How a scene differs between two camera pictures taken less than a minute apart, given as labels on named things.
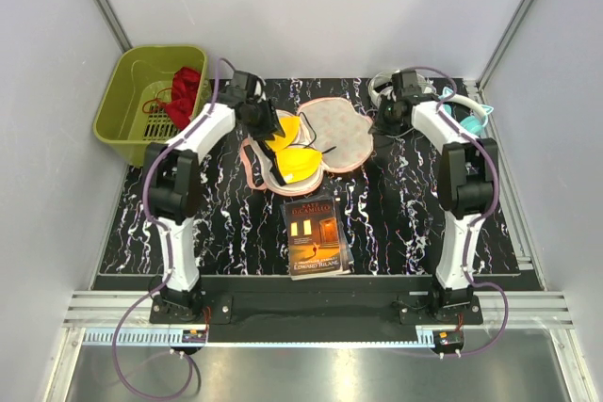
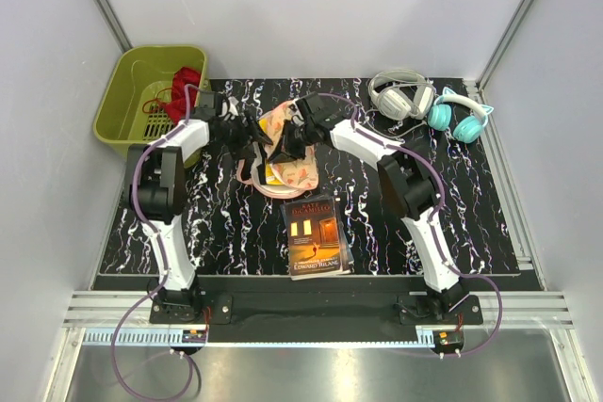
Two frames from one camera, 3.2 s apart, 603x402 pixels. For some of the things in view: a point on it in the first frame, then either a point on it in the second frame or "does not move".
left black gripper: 270,125 -> 249,135
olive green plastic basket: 130,111 does not move
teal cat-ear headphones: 473,124 does not move
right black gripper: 380,126 -> 289,152
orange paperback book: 317,242 does not move
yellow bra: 289,165 -> 270,176
